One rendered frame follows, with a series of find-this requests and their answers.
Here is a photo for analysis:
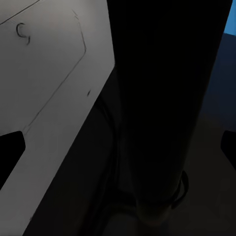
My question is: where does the monitor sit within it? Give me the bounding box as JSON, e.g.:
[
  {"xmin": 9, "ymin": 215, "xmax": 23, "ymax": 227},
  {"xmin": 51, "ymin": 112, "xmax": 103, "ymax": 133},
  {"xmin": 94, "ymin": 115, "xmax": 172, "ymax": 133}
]
[{"xmin": 0, "ymin": 0, "xmax": 233, "ymax": 236}]

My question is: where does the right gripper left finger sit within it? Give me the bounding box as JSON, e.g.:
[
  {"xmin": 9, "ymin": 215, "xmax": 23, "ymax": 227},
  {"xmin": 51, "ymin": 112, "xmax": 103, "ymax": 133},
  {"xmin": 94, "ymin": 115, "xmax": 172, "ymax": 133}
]
[{"xmin": 0, "ymin": 131, "xmax": 26, "ymax": 190}]

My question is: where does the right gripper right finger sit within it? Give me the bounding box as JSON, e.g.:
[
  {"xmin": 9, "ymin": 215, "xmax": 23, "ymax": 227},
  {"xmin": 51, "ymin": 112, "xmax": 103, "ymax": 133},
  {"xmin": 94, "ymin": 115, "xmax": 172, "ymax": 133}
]
[{"xmin": 220, "ymin": 131, "xmax": 236, "ymax": 170}]

